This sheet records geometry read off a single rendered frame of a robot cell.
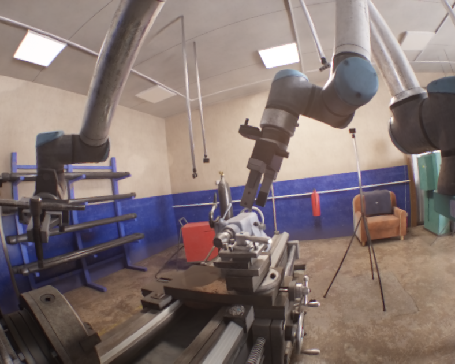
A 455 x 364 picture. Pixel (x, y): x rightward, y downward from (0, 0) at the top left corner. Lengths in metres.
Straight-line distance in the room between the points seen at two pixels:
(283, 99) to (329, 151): 4.26
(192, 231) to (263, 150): 3.33
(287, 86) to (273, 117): 0.09
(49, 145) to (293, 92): 0.65
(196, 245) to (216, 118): 3.03
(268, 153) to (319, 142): 4.31
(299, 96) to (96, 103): 0.48
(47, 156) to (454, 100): 1.01
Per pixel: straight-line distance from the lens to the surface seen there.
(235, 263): 0.90
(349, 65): 0.45
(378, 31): 0.79
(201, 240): 3.76
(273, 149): 0.48
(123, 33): 0.47
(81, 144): 0.68
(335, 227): 4.89
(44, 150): 0.68
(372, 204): 4.43
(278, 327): 0.99
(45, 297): 0.56
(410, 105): 0.70
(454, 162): 0.59
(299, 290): 1.07
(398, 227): 4.42
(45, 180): 0.59
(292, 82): 0.56
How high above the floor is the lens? 1.40
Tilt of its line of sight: 1 degrees up
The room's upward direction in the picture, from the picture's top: 7 degrees counter-clockwise
